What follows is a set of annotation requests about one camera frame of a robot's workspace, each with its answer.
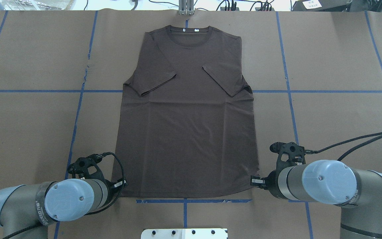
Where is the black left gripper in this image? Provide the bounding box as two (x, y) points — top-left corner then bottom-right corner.
(106, 178), (128, 197)

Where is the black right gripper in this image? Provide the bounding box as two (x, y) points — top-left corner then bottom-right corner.
(250, 173), (279, 190)

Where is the dark brown t-shirt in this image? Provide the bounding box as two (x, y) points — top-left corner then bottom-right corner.
(115, 25), (260, 198)

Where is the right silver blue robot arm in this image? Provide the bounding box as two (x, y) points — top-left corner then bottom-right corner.
(250, 160), (382, 239)

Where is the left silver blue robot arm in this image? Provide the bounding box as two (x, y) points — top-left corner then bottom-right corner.
(0, 178), (127, 239)

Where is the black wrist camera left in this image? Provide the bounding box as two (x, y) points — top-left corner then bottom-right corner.
(67, 153), (105, 182)

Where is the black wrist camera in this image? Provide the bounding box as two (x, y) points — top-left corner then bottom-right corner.
(67, 153), (105, 182)
(269, 142), (318, 167)

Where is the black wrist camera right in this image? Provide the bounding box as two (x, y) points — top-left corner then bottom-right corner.
(269, 142), (318, 167)

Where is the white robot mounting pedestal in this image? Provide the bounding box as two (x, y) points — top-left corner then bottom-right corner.
(141, 228), (229, 239)

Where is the aluminium frame post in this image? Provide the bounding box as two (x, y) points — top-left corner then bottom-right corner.
(178, 0), (196, 16)

